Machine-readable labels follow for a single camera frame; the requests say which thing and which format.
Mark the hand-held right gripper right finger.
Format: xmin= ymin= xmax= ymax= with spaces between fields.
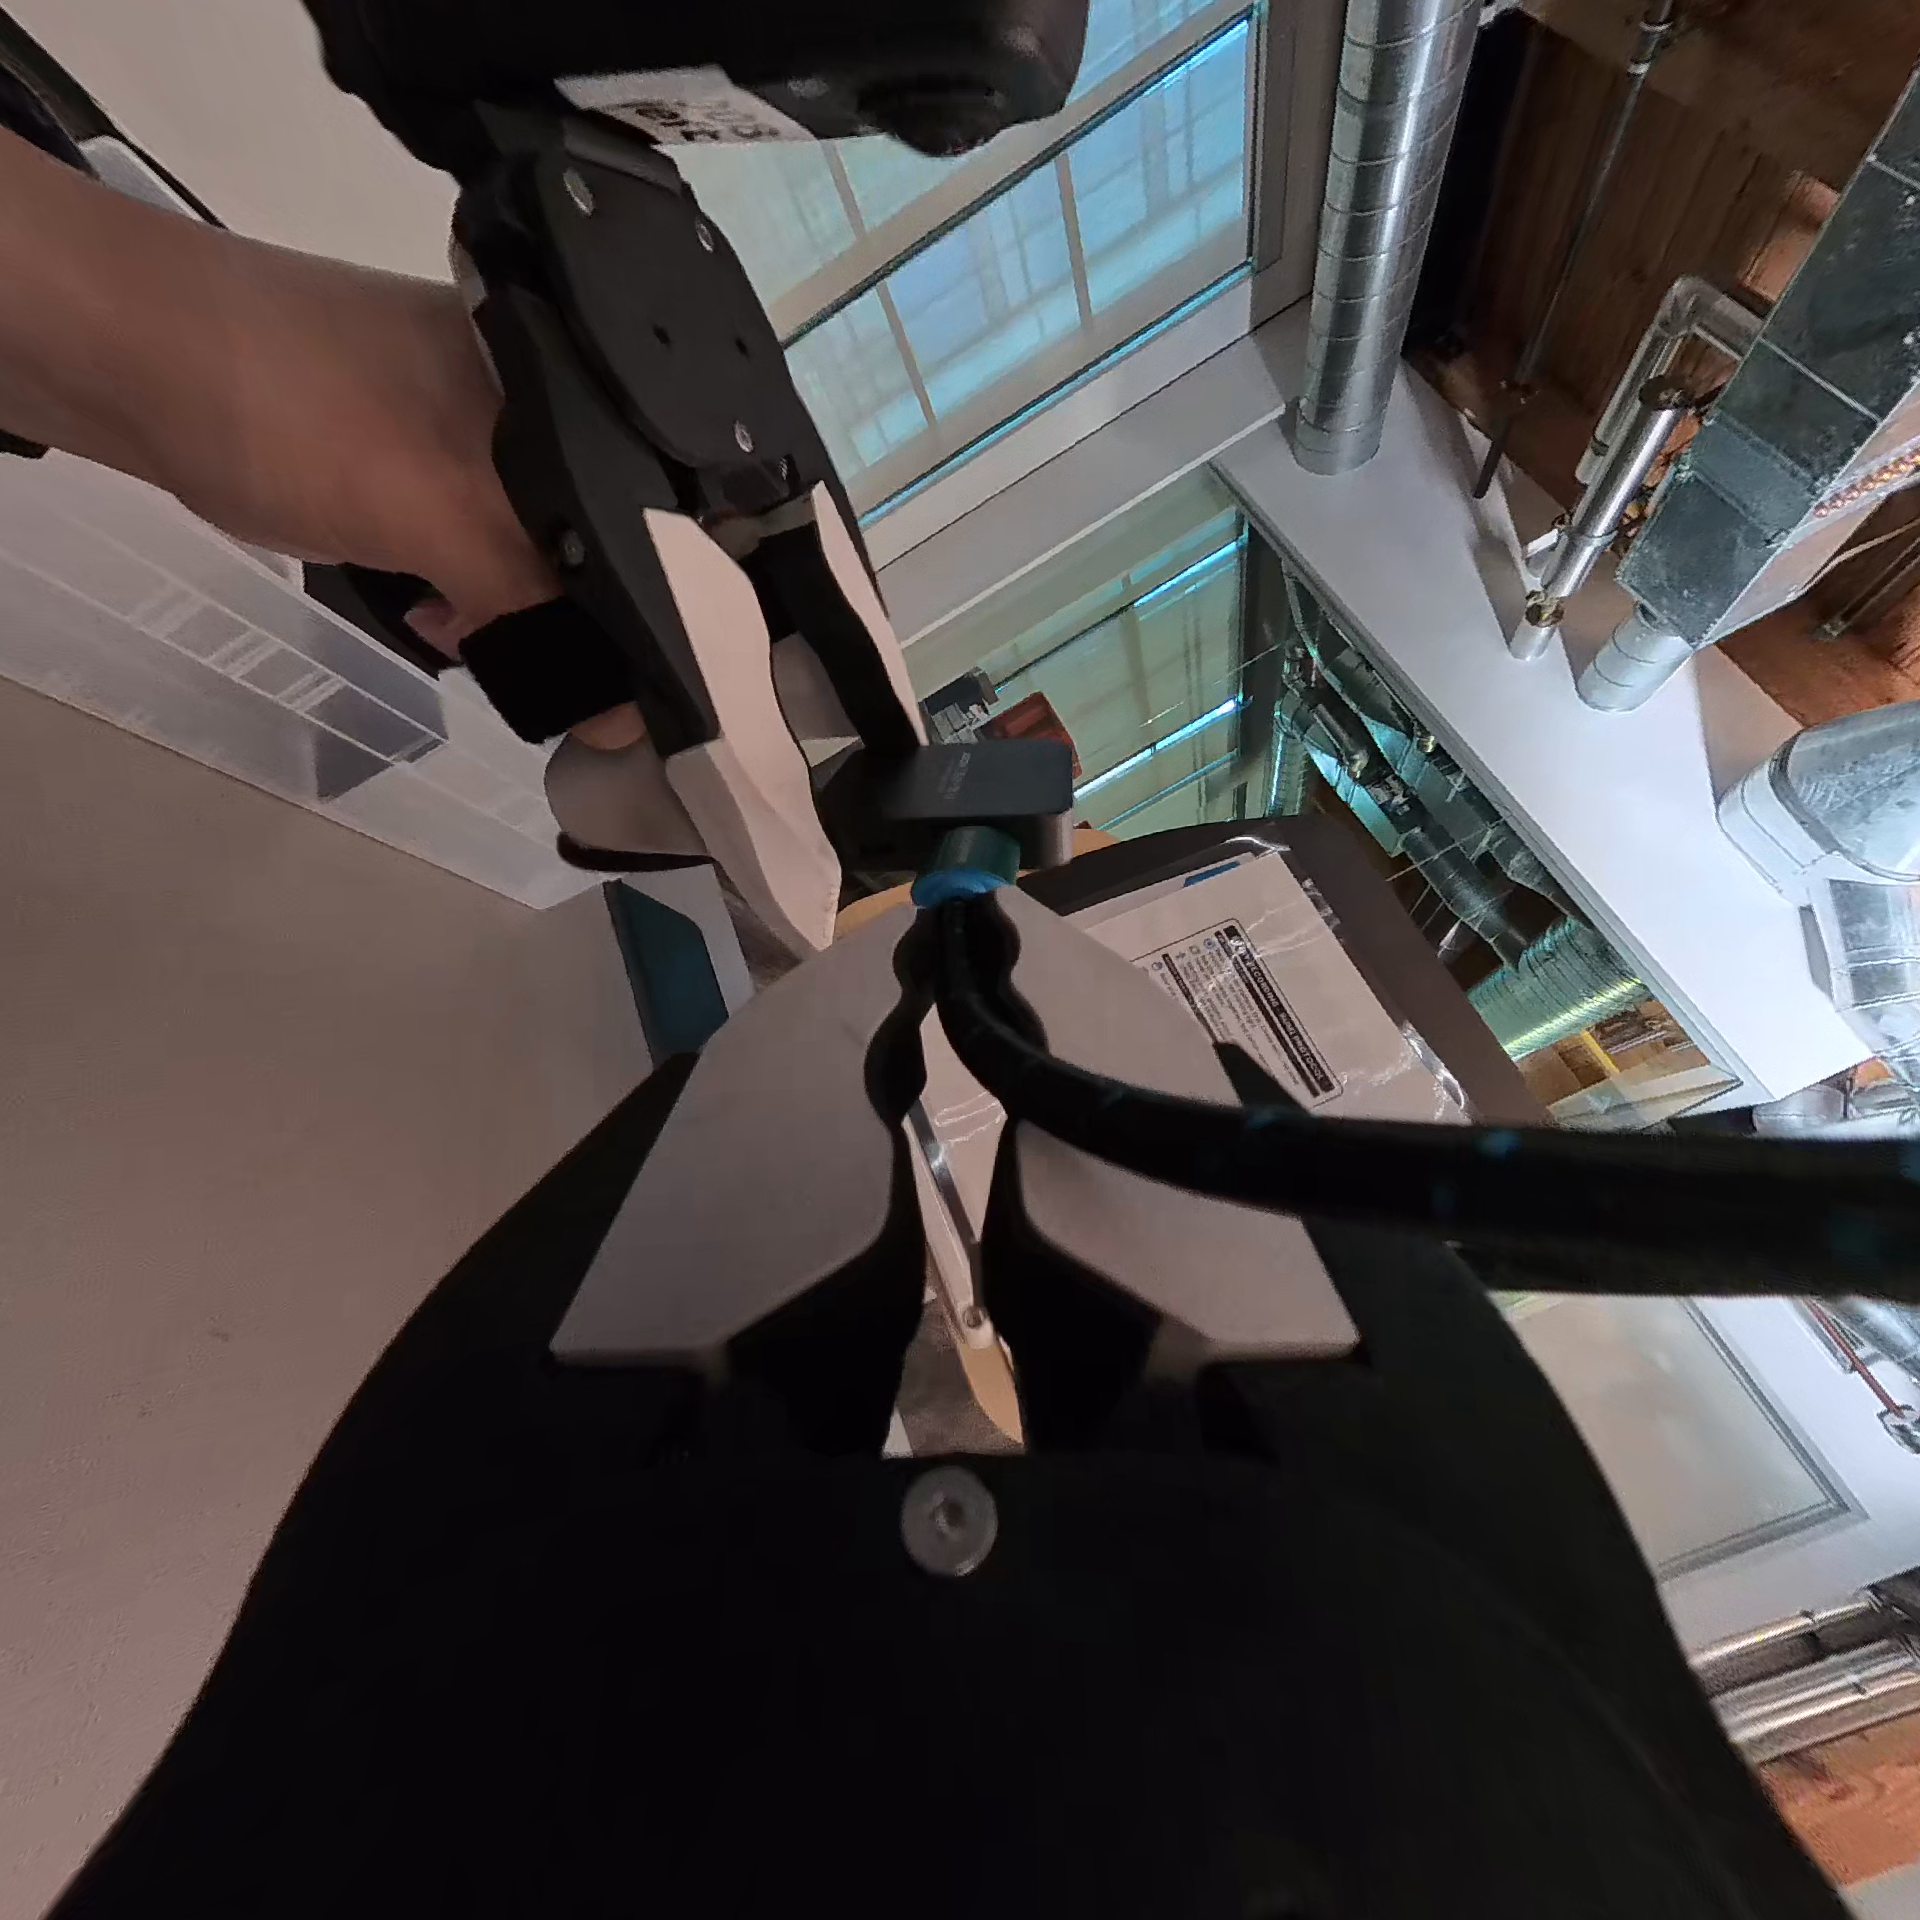
xmin=960 ymin=884 xmax=1365 ymax=1455

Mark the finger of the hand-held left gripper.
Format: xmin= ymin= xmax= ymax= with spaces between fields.
xmin=564 ymin=503 xmax=848 ymax=959
xmin=747 ymin=478 xmax=935 ymax=775

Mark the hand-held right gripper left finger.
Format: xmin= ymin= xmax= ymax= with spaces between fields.
xmin=548 ymin=907 xmax=945 ymax=1454

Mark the black braided HDMI cable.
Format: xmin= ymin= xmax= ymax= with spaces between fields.
xmin=901 ymin=823 xmax=1920 ymax=1299

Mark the black HDMI hub adapter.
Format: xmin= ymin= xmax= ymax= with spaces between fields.
xmin=817 ymin=742 xmax=1079 ymax=876

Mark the clear plastic storage bin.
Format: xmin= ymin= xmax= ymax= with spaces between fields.
xmin=0 ymin=451 xmax=602 ymax=909

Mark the silver duct elbow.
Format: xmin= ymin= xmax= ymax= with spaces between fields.
xmin=1717 ymin=701 xmax=1920 ymax=1052

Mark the person's left hand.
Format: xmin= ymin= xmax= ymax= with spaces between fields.
xmin=0 ymin=118 xmax=650 ymax=755

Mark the large glass window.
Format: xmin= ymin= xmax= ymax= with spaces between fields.
xmin=756 ymin=0 xmax=1308 ymax=518

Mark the silver metal pipe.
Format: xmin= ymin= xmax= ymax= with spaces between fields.
xmin=1507 ymin=382 xmax=1706 ymax=666

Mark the silver spiral air duct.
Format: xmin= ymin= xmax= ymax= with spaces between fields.
xmin=1295 ymin=0 xmax=1490 ymax=475

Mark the rectangular metal air duct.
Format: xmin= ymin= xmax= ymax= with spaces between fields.
xmin=1617 ymin=59 xmax=1920 ymax=648

